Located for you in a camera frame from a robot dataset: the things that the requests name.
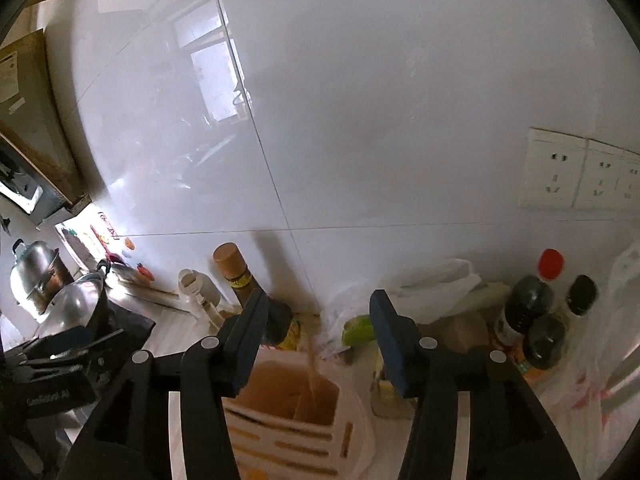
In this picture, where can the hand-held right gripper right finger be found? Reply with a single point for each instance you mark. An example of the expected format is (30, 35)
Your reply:
(392, 350)

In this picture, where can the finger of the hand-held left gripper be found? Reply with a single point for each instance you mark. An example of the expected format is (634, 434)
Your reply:
(80, 342)

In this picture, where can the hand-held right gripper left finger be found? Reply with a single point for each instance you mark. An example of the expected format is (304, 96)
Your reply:
(248, 347)

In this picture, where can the brown wooden chopstick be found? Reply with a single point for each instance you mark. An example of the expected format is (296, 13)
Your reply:
(309, 380)

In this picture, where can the white plastic utensil holder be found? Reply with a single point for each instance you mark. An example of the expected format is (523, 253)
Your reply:
(300, 435)

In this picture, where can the steel wok lid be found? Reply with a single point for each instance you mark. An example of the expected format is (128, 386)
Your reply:
(75, 305)

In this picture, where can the green packet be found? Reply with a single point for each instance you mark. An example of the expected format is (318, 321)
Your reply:
(359, 331)

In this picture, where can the black induction cooker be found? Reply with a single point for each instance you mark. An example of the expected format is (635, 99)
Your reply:
(130, 325)

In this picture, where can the dark soy sauce bottle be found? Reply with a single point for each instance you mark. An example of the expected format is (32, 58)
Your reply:
(245, 285)

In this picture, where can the brown paper packet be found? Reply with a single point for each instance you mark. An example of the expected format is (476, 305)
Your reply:
(460, 332)

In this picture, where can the white-top oil dispenser bottle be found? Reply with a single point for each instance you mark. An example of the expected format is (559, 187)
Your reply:
(200, 290)

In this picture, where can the steel pot with lid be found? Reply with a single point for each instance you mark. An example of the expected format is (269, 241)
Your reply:
(32, 280)

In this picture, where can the white plastic bag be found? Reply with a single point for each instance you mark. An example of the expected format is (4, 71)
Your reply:
(440, 280)

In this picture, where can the dark bottle white label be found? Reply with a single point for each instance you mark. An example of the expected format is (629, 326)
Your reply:
(527, 300)

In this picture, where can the dark bottle orange label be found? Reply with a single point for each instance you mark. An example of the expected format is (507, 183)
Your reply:
(545, 342)

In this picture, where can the steel range hood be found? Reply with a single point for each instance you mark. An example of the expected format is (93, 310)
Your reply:
(20, 185)

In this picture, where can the red cap bottle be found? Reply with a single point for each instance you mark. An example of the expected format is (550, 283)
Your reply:
(551, 264)

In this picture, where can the small black cap bottle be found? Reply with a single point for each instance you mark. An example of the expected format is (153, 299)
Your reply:
(582, 294)

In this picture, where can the translucent red-print plastic bag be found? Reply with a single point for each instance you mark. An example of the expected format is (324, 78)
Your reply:
(600, 360)

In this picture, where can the colourful wall sticker sheet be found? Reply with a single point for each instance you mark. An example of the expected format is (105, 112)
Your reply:
(110, 245)

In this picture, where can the white wall socket panel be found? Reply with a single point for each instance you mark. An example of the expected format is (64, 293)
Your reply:
(575, 170)

